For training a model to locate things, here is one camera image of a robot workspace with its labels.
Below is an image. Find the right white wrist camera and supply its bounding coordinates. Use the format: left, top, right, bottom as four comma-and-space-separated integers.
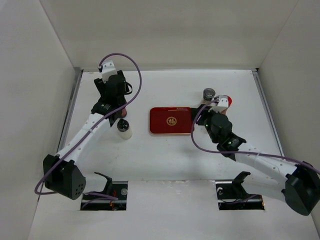
209, 95, 232, 113

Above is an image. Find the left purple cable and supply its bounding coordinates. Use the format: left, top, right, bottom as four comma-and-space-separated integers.
34, 52, 143, 195

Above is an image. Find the white pepper shaker jar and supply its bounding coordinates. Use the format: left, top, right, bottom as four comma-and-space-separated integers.
202, 88, 216, 104

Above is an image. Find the tall dark vinegar bottle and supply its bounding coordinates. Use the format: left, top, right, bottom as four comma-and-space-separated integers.
118, 107, 128, 119

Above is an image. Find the purple cable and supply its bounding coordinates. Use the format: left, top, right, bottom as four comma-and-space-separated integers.
34, 52, 143, 195
190, 97, 320, 176

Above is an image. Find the white salt shaker jar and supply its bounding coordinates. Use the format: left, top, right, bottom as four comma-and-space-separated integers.
117, 119, 133, 140

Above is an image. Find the red lacquer tray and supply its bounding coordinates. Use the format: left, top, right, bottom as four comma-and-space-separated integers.
149, 107, 193, 135

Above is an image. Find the red lid chili sauce jar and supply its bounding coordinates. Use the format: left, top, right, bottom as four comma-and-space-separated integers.
219, 95, 232, 111

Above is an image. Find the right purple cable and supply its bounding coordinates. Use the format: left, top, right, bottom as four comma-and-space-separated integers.
190, 97, 320, 176

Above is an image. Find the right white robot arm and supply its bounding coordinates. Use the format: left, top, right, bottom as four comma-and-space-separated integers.
191, 104, 320, 216

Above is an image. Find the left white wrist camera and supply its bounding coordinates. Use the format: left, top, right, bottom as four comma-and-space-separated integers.
98, 60, 117, 82

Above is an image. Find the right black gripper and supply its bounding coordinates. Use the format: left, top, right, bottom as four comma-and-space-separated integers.
190, 104, 222, 144

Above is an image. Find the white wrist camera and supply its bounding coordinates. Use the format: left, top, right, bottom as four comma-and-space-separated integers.
209, 95, 232, 113
98, 60, 117, 82

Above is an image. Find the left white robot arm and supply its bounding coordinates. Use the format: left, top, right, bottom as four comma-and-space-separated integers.
42, 70, 133, 200

